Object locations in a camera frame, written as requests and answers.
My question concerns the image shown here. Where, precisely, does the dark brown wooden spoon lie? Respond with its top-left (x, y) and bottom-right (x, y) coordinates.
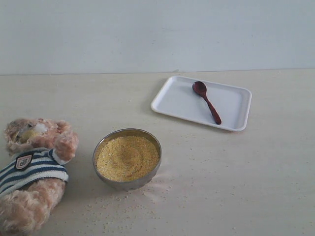
top-left (192, 81), bottom-right (222, 125)

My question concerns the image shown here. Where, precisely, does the tan plush teddy bear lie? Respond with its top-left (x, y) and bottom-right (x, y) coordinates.
top-left (0, 118), bottom-right (79, 236)

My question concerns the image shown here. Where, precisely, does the steel bowl of yellow grain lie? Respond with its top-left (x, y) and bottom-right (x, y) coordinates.
top-left (93, 128), bottom-right (162, 191)

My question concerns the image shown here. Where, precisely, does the white rectangular foam tray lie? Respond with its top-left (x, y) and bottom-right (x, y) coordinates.
top-left (151, 75), bottom-right (252, 131)

